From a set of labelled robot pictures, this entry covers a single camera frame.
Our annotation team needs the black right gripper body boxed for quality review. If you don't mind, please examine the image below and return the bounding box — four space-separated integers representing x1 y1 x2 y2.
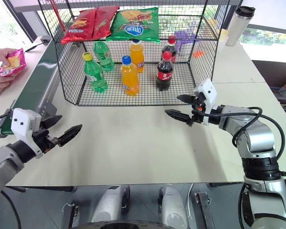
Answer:
191 91 206 125

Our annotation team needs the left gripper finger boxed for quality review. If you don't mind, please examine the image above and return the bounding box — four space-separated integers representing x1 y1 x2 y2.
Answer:
58 124 83 147
41 115 63 130

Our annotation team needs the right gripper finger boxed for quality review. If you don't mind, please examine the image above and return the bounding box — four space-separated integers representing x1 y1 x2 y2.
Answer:
176 94 196 104
164 109 194 126

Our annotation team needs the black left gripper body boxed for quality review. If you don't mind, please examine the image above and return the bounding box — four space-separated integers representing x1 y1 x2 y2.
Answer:
32 126 61 154

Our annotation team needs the pink chips bag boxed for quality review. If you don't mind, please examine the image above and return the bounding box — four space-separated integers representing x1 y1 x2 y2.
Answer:
0 47 27 78

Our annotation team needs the green conveyor belt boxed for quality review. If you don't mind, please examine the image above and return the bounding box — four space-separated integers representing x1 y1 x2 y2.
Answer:
0 38 64 139

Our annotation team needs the cola bottle red cap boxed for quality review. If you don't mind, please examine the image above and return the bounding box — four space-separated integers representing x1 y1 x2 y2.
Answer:
155 51 174 92
161 35 178 64

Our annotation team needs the purple plastic object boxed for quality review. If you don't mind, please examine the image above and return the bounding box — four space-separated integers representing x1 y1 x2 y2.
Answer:
174 30 199 52

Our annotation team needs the orange soda bottle blue cap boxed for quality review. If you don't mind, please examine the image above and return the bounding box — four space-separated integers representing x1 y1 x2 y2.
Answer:
129 39 145 73
120 55 140 97

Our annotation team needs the green soda bottle yellow cap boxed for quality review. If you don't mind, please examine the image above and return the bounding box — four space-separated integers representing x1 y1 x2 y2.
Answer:
82 52 109 93

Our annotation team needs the silver rounded robot shell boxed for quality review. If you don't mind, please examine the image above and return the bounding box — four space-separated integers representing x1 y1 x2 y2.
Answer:
90 184 131 224
157 184 190 229

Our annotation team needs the silver tumbler black lid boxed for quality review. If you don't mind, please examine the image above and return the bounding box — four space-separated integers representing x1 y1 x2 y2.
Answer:
225 6 256 47

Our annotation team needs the green chips bag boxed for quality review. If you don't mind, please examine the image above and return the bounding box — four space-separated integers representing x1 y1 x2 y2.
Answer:
106 6 161 44

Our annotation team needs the red chips bag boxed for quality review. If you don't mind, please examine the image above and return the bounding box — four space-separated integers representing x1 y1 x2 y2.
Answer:
61 8 97 45
92 5 120 40

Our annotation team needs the red pole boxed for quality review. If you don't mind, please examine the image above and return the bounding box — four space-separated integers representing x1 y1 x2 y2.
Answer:
48 0 67 32

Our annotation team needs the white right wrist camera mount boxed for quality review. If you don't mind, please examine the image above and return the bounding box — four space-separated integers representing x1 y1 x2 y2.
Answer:
193 78 218 126

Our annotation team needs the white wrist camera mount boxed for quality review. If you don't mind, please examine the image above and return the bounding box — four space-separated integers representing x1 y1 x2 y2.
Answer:
193 78 218 126
10 107 44 159

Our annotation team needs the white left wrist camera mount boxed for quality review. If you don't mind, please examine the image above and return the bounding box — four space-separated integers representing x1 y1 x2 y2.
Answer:
10 107 44 159

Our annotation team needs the black wire basket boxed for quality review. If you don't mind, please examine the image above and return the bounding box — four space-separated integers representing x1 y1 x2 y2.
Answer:
37 0 231 107

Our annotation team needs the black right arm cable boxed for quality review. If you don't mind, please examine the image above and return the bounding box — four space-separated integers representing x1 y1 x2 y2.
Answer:
201 106 286 229

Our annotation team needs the grey power adapter with cable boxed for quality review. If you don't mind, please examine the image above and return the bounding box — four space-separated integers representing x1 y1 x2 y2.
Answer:
24 35 52 54

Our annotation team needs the thin white cable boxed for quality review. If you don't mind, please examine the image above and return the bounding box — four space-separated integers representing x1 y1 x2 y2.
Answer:
185 183 194 217

